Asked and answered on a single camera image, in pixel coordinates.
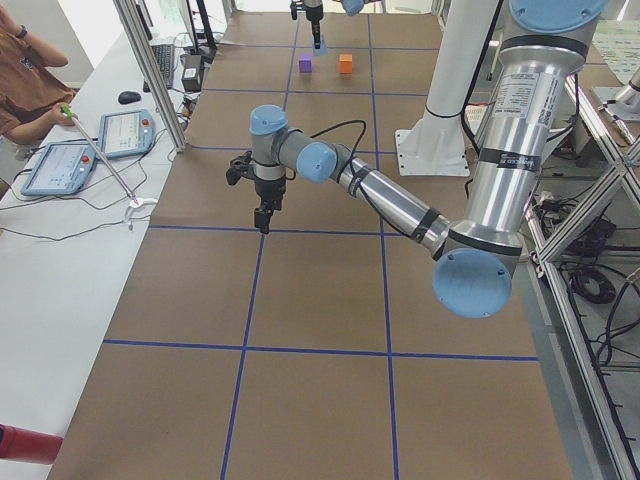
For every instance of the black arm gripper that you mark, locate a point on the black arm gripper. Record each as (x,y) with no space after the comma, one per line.
(315,18)

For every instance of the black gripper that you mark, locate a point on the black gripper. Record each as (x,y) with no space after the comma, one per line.
(269,189)

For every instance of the light blue foam block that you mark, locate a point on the light blue foam block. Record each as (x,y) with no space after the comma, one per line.
(321,49)

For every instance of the purple foam block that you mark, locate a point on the purple foam block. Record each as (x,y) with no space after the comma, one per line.
(305,63)

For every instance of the orange foam block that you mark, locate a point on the orange foam block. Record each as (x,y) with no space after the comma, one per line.
(345,64)

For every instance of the black power adapter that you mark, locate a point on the black power adapter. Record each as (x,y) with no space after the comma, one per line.
(193,72)

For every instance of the long metal reach stick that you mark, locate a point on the long metal reach stick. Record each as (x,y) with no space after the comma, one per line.
(135,202)

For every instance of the brown paper table mat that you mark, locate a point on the brown paper table mat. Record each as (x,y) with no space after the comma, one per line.
(318,351)

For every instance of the black keyboard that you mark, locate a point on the black keyboard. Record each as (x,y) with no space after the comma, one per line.
(164,57)

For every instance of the far blue teach pendant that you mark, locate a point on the far blue teach pendant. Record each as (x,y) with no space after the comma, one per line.
(126,134)

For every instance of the blue teach pendant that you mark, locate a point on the blue teach pendant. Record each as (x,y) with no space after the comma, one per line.
(126,134)
(62,169)

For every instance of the black computer mouse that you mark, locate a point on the black computer mouse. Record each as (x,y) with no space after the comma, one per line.
(128,97)

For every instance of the near blue teach pendant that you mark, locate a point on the near blue teach pendant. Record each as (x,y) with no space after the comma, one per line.
(62,169)

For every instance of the person in brown shirt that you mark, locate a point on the person in brown shirt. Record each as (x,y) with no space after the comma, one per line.
(32,98)

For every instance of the red cylinder object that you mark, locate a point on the red cylinder object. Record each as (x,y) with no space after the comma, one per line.
(29,446)

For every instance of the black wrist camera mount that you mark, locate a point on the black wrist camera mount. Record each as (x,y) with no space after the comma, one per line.
(240,167)

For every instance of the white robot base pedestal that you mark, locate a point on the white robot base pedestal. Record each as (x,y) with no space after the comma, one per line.
(435,145)

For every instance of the aluminium frame post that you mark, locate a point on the aluminium frame post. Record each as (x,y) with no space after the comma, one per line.
(139,43)

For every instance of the black cable bundle floor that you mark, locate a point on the black cable bundle floor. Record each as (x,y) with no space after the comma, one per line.
(599,284)

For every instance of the aluminium frame rail right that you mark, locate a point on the aluminium frame rail right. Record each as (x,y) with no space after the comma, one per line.
(592,169)

